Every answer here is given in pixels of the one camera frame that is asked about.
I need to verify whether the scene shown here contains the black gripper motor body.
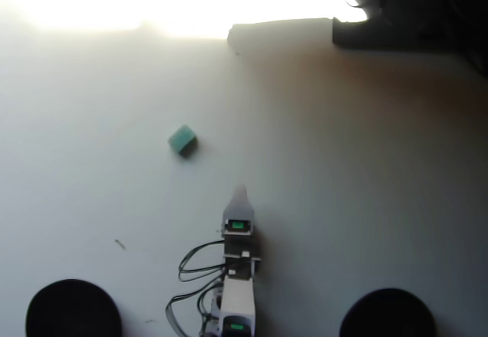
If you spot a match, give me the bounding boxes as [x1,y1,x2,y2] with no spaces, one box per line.
[220,217,262,258]

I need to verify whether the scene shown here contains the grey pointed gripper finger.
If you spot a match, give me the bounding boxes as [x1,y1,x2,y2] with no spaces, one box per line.
[222,184,256,220]

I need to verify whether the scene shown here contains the small blue-green cube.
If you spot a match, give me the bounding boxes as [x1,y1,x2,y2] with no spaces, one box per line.
[167,124,199,159]

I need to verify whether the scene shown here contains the black round bowl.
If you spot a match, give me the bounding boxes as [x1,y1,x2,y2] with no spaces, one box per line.
[339,287,437,337]
[25,278,124,337]

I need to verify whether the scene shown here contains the grey flat box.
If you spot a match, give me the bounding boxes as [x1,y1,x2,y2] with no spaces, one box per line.
[227,17,335,48]

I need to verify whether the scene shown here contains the dark block furniture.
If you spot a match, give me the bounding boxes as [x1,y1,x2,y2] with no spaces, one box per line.
[332,0,488,75]

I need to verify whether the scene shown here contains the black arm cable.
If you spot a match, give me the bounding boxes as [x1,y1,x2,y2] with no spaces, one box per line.
[178,239,226,284]
[165,278,224,336]

